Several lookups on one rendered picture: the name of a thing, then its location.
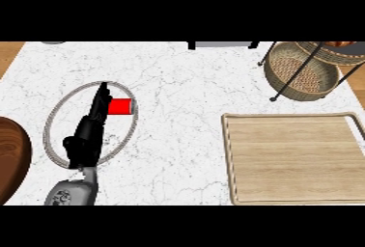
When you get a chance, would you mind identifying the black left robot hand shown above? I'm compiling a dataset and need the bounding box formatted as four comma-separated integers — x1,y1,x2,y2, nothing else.
61,81,114,170

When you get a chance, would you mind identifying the orange croissant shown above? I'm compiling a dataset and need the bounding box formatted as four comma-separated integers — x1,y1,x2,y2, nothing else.
324,41,358,48

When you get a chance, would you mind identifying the red can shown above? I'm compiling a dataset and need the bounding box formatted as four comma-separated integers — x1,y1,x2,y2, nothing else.
106,97,136,116

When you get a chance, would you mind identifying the grey appliance with black legs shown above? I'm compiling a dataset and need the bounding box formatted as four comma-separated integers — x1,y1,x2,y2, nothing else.
186,41,261,51

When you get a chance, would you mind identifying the dark brown wooden bowl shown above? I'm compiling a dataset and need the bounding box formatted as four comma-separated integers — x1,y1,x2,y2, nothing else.
0,116,34,206

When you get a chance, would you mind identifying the pale wooden tray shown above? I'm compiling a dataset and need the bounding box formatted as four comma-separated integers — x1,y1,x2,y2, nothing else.
220,111,365,206

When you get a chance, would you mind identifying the white plate with grey rim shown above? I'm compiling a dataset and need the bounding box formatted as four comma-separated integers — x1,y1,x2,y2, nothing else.
41,80,140,168

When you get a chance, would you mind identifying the wicker tiered basket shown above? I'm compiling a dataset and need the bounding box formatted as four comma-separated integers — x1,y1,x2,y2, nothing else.
257,41,365,103

